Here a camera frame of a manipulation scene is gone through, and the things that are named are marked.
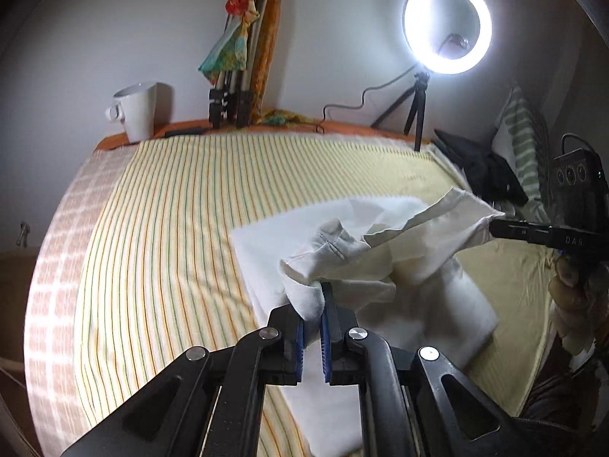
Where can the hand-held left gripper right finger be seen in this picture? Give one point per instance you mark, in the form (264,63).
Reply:
(326,347)

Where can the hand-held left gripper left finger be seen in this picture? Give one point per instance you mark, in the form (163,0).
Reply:
(299,347)

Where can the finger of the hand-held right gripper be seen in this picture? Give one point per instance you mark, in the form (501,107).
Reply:
(518,231)

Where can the white t-shirt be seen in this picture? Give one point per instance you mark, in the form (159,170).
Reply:
(428,304)

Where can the person's right hand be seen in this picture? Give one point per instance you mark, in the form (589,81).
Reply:
(566,290)

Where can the black bag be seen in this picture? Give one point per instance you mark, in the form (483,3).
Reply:
(480,171)

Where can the green patterned pillow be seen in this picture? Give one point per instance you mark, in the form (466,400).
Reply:
(521,138)

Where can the yellow striped cloth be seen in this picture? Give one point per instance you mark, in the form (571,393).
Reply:
(166,228)

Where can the green yellow crumpled cloth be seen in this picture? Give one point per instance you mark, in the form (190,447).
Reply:
(283,118)

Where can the small black flat device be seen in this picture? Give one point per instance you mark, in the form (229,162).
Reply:
(183,131)

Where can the silver folded tripod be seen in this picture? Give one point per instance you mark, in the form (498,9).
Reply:
(245,104)

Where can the pink checkered cloth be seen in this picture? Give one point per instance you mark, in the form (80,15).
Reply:
(57,266)

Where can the white mug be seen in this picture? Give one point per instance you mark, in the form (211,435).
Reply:
(140,114)

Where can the orange cloth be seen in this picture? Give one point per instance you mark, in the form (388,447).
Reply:
(267,57)

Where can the metal door stopper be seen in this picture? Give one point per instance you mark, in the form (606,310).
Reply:
(22,235)

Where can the colourful patterned scarf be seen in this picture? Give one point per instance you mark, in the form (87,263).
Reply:
(223,57)

